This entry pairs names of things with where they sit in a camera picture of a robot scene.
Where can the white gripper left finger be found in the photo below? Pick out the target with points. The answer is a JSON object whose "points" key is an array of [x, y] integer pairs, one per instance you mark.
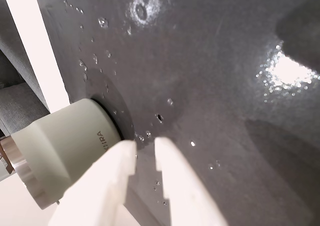
{"points": [[105, 186]]}

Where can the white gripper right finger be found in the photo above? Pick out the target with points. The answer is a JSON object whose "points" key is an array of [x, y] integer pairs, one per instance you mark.
{"points": [[185, 193]]}

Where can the pale green steel-rimmed cup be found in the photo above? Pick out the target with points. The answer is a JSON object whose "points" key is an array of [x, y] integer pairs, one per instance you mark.
{"points": [[62, 141]]}

